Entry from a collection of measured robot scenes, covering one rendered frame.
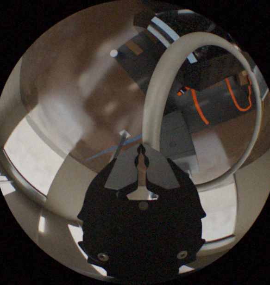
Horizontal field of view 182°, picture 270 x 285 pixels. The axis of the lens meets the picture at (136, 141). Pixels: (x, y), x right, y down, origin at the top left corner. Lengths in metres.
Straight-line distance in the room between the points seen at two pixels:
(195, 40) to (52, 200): 6.51
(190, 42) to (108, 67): 1.32
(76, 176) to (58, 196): 1.87
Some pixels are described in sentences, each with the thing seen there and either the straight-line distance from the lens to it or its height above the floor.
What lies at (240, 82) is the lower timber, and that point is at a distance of 1.75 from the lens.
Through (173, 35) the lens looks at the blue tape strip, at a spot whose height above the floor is 0.78.
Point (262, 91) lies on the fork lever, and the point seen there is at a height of 1.05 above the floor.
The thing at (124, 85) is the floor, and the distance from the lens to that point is 1.34.
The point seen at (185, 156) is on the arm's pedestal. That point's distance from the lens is 0.77.
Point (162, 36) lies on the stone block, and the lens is 0.55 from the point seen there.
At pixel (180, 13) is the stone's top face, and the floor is 0.80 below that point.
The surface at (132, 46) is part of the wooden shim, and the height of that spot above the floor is 0.03.
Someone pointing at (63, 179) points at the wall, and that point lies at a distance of 6.11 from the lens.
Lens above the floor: 1.25
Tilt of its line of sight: 41 degrees down
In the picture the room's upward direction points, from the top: 164 degrees counter-clockwise
